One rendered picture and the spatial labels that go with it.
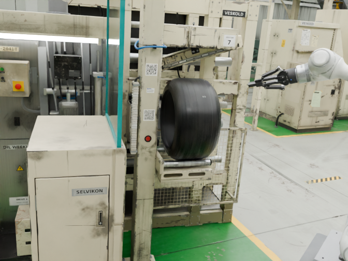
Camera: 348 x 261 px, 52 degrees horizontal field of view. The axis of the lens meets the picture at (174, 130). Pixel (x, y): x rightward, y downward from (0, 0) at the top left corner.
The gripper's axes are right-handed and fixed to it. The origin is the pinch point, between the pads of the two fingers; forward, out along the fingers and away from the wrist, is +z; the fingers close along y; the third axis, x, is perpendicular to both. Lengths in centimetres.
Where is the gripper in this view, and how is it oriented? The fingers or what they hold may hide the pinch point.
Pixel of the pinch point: (255, 83)
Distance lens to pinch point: 187.5
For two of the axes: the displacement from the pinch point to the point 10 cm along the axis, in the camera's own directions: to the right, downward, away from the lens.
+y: -3.5, -8.1, -4.7
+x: -2.7, 5.6, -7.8
